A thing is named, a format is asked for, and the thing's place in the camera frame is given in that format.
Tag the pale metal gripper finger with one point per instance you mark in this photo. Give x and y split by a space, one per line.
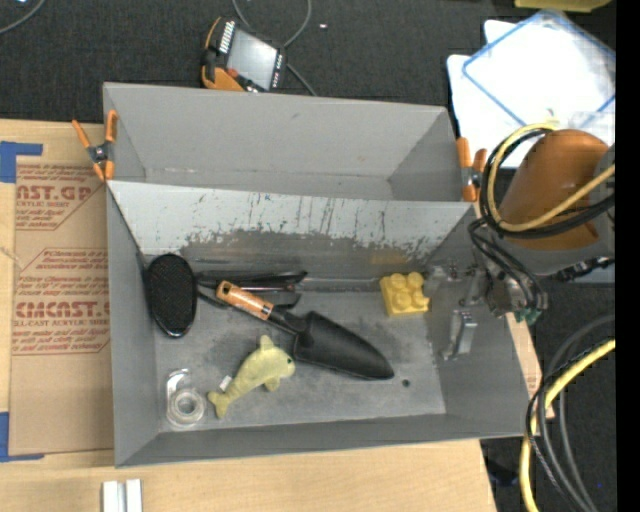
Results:
461 332
450 274

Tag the yellow toy brick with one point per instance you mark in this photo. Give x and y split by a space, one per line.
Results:
402 297

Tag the grey metal bin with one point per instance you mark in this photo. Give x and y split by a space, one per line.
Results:
320 400

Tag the yellow-green plush dolphin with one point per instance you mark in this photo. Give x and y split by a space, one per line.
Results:
257 372

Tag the black mesh skimmer spoon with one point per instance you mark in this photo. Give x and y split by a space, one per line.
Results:
170 295

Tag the brown cardboard board, red print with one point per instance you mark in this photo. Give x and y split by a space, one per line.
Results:
60 390

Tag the black cylinder on white bracket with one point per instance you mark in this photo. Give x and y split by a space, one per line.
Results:
582 271

